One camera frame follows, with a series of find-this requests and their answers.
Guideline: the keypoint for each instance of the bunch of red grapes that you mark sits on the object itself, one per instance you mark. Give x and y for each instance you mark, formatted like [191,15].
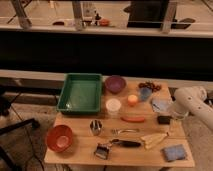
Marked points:
[152,86]

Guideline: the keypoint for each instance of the white plastic cup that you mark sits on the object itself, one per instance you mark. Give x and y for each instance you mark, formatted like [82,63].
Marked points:
[113,106]

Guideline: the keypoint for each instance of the orange carrot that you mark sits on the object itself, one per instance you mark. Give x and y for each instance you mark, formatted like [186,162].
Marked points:
[133,119]

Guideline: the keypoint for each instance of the blue plastic cup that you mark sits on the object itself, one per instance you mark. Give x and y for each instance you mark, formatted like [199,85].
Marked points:
[145,93]

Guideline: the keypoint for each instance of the orange round fruit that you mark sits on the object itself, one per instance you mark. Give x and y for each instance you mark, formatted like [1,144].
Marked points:
[132,100]

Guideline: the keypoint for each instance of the blue white cloth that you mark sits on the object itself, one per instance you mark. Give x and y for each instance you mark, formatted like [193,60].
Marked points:
[160,105]

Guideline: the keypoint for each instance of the black eraser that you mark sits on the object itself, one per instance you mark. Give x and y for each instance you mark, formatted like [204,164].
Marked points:
[163,119]

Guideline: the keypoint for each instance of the yellow banana toy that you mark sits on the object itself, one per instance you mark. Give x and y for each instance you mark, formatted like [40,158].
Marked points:
[154,139]

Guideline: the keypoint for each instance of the purple bowl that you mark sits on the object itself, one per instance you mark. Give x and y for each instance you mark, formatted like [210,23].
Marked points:
[115,84]

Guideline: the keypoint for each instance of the green plastic tray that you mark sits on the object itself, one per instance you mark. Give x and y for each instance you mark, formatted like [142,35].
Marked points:
[81,94]

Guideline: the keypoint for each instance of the black handled brush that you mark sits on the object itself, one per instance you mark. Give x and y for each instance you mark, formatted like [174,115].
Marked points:
[102,149]

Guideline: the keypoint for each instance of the blue sponge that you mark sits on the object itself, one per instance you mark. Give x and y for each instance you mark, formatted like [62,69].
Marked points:
[173,153]

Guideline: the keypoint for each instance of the metal cup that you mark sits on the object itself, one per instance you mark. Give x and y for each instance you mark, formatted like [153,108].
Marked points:
[96,127]

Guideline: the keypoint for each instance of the red bowl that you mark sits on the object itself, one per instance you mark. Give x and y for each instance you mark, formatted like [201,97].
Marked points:
[59,138]

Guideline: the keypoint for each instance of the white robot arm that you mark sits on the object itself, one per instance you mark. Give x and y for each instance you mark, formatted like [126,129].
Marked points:
[191,100]

